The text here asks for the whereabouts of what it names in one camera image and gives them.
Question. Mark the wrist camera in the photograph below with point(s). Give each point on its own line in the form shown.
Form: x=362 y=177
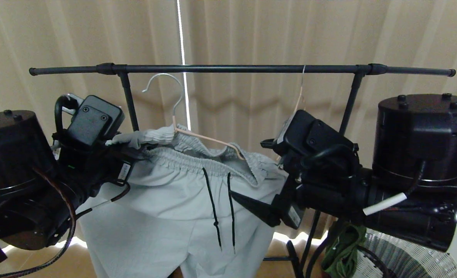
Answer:
x=93 y=119
x=313 y=131

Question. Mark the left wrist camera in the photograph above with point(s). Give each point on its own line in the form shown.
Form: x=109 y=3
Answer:
x=93 y=119

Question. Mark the green garment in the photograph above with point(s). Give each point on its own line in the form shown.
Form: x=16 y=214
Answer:
x=342 y=251

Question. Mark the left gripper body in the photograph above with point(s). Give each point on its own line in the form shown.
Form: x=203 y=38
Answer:
x=39 y=220

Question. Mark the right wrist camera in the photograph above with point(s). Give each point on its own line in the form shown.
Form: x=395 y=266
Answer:
x=313 y=131

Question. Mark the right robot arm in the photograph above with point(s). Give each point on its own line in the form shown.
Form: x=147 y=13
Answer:
x=417 y=143

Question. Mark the white laundry basket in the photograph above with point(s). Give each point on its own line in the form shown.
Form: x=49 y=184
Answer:
x=402 y=258

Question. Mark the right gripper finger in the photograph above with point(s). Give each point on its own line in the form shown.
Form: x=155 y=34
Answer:
x=267 y=144
x=255 y=208

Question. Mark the pale grey shorts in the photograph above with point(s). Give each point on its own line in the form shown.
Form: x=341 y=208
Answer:
x=155 y=216

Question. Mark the black clothes rack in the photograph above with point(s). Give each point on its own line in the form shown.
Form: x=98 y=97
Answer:
x=251 y=68

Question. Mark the pink clothes hanger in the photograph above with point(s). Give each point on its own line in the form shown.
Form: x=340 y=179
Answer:
x=205 y=138
x=301 y=96

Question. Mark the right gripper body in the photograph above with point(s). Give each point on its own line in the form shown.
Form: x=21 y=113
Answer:
x=328 y=200

